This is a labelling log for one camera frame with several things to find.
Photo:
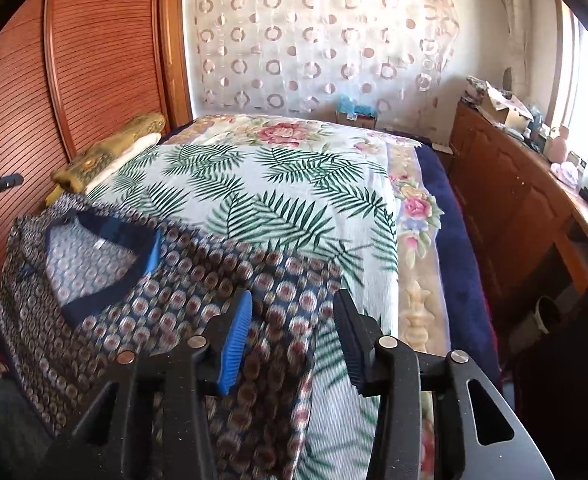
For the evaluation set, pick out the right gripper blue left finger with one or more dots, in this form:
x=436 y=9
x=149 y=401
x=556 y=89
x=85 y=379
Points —
x=149 y=410

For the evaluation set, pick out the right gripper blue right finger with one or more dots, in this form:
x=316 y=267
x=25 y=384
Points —
x=477 y=435

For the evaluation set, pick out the navy medallion patterned silk garment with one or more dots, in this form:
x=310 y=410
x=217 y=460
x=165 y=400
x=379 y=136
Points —
x=82 y=283

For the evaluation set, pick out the olive gold patterned pillow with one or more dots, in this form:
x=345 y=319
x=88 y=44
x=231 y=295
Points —
x=103 y=158

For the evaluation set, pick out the navy blue blanket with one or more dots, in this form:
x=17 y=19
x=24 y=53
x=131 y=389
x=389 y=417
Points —
x=470 y=328

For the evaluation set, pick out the red-brown louvered wardrobe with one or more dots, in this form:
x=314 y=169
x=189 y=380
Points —
x=72 y=72

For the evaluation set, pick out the wooden sideboard cabinet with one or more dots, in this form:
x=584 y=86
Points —
x=529 y=230

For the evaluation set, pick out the palm leaf floral bedspread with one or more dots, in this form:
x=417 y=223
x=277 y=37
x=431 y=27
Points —
x=309 y=208

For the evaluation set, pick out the pink bottle on cabinet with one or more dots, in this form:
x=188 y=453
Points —
x=556 y=148

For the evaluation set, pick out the open cardboard box on cabinet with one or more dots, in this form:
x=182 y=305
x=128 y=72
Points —
x=501 y=111

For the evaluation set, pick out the cardboard box with teal cloth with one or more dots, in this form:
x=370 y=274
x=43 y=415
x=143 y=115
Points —
x=349 y=113

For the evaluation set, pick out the sheer circle patterned curtain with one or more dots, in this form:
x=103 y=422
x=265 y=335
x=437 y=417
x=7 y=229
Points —
x=308 y=58

